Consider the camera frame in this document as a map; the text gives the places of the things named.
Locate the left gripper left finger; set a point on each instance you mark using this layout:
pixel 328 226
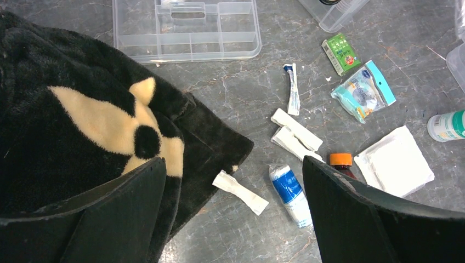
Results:
pixel 113 222

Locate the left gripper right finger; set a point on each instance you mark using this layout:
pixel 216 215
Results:
pixel 355 222

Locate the brown bottle orange cap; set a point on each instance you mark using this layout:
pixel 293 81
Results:
pixel 342 162

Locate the white gauze pad packet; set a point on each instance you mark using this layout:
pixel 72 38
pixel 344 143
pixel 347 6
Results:
pixel 395 164

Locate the blue white bandage roll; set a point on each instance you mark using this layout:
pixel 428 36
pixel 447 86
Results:
pixel 291 193

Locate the teal bandage packet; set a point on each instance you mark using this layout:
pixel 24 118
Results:
pixel 364 92

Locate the green small medicine box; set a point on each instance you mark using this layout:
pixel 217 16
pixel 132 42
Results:
pixel 341 54

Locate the white sachet on blanket edge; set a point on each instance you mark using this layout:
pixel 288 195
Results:
pixel 229 184

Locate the black blanket with cream flowers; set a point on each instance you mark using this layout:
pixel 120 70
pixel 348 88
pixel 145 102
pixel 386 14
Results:
pixel 77 113

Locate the small white blue tube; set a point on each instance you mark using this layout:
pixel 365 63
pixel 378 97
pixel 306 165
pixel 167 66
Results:
pixel 293 107

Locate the clear compartment tray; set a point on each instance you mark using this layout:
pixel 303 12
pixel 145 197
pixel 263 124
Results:
pixel 155 32

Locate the clear box lid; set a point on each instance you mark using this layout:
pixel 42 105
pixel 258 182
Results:
pixel 455 58

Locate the clear first aid box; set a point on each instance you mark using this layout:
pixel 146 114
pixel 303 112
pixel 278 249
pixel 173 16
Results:
pixel 332 15

